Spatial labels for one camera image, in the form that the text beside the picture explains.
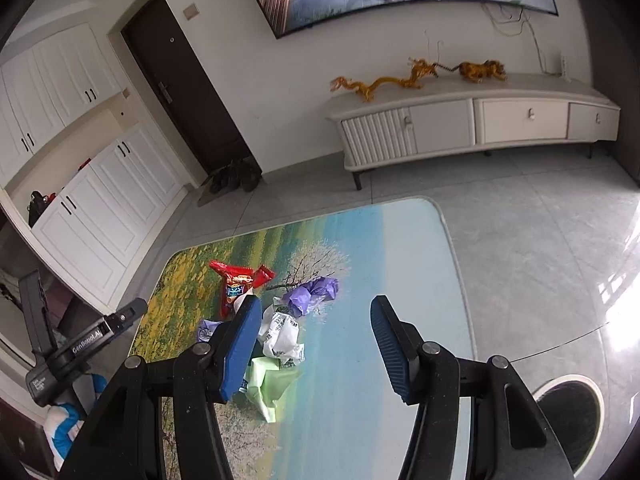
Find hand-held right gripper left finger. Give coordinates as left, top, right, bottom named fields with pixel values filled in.
left=57, top=295, right=264, bottom=480

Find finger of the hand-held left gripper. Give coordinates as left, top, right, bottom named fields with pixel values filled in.
left=18, top=269, right=57, bottom=362
left=101, top=298, right=149, bottom=342

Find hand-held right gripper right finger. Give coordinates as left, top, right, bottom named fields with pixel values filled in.
left=370, top=294, right=577, bottom=480

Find lavender wrapper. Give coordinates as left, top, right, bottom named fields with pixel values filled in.
left=197, top=317, right=224, bottom=346

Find white wrapper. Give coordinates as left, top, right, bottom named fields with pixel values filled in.
left=257, top=310, right=306, bottom=369

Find light green wrapper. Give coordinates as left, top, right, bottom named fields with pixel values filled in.
left=240, top=355, right=304, bottom=424

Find red snack packet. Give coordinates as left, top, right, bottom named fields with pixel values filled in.
left=208, top=260, right=256, bottom=320

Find purple plastic bag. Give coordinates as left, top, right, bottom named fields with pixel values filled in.
left=282, top=276, right=341, bottom=319

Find grey round trash bin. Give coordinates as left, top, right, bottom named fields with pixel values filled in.
left=531, top=375, right=606, bottom=479

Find landscape printed table mat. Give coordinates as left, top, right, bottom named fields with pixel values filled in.
left=129, top=197, right=476, bottom=480

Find black handbag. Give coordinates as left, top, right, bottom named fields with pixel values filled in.
left=27, top=190, right=56, bottom=229

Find white built-in cabinet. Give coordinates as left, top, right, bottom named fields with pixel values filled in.
left=0, top=22, right=194, bottom=309

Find pile of dark shoes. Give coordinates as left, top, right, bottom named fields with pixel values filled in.
left=206, top=157, right=264, bottom=195

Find dark brown door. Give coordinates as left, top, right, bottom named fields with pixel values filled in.
left=121, top=0, right=264, bottom=187

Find cream television cabinet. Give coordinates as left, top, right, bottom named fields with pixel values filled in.
left=325, top=72, right=622, bottom=191

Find golden dragon figurine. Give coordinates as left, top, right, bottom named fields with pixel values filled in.
left=330, top=57, right=441, bottom=104

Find golden tiger figurine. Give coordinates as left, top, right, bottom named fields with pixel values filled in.
left=435, top=60, right=508, bottom=85

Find television cables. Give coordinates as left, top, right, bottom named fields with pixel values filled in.
left=480, top=2, right=549, bottom=74

